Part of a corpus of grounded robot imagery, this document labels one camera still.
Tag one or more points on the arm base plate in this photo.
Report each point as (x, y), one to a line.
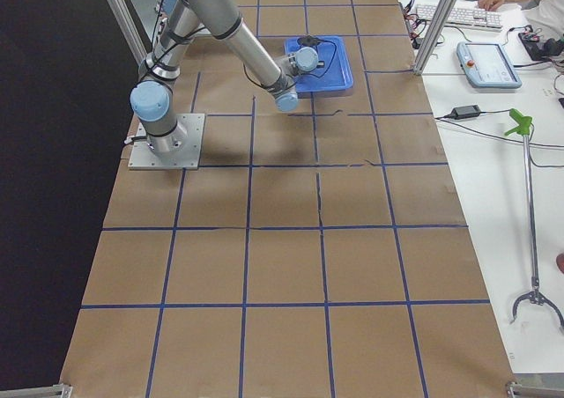
(179, 150)

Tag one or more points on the black power adapter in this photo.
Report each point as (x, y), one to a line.
(465, 112)

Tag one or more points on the teach pendant tablet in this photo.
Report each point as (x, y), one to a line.
(487, 65)

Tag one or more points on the aluminium frame post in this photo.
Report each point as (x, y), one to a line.
(428, 45)

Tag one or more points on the white keyboard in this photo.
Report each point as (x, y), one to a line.
(471, 18)

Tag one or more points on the blue plastic tray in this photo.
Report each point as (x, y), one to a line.
(323, 69)

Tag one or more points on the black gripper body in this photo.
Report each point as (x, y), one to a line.
(307, 40)

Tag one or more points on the green handled reacher grabber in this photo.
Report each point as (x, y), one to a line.
(534, 296)

